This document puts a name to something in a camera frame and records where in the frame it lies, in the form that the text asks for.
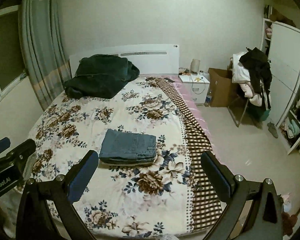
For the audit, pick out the white bedside table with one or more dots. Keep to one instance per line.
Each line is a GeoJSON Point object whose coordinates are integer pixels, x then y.
{"type": "Point", "coordinates": [198, 87]}

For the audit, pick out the beige table lamp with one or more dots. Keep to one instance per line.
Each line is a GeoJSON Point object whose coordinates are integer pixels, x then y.
{"type": "Point", "coordinates": [194, 67]}

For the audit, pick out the dark green folded blanket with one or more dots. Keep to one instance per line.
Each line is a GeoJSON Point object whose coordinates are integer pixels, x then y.
{"type": "Point", "coordinates": [101, 76]}

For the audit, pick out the white wardrobe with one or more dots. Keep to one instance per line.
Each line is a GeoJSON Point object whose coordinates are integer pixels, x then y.
{"type": "Point", "coordinates": [281, 43]}

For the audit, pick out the white bed headboard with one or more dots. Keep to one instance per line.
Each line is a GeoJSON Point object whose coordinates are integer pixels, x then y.
{"type": "Point", "coordinates": [148, 58]}

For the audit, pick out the chair piled with clothes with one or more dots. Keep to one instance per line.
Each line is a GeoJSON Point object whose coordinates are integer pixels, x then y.
{"type": "Point", "coordinates": [251, 73]}

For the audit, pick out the window frame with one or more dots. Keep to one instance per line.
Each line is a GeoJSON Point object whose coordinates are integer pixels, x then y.
{"type": "Point", "coordinates": [12, 68]}

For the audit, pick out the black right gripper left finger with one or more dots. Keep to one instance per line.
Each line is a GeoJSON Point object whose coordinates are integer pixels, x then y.
{"type": "Point", "coordinates": [34, 219]}

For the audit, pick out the blue denim pants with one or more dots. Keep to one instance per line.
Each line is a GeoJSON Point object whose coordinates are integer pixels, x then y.
{"type": "Point", "coordinates": [127, 149]}

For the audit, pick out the floral white bed cover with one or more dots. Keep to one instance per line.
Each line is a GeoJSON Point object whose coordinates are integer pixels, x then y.
{"type": "Point", "coordinates": [142, 186]}

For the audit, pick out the grey striped curtain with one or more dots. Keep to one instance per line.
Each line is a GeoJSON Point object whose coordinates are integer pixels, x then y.
{"type": "Point", "coordinates": [42, 49]}

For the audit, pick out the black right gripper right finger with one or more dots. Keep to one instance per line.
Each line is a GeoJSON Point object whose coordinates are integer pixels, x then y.
{"type": "Point", "coordinates": [264, 220]}

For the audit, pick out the brown cardboard box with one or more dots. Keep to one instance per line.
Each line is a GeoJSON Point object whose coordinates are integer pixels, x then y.
{"type": "Point", "coordinates": [222, 89]}

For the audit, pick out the brown checkered blanket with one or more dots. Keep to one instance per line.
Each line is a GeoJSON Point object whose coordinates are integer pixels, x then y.
{"type": "Point", "coordinates": [204, 207]}

